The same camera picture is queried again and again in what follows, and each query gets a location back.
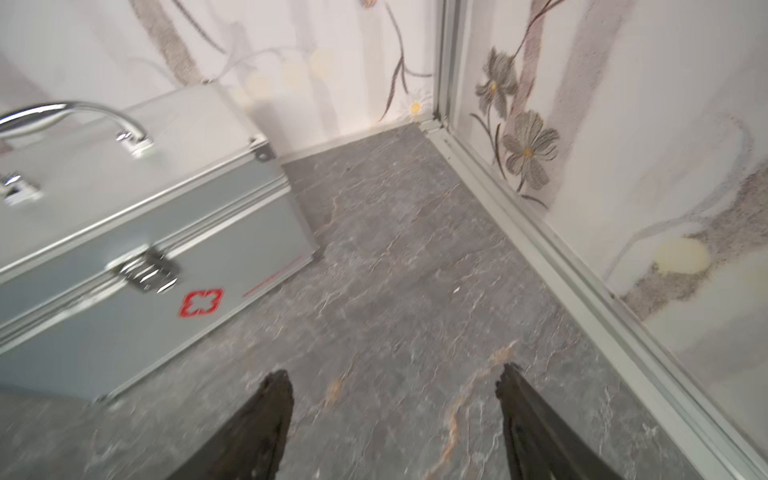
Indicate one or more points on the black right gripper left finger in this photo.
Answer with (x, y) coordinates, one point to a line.
(251, 444)

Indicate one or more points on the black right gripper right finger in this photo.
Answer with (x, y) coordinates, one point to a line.
(539, 443)

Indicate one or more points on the silver aluminium first aid case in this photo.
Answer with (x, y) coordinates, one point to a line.
(126, 240)

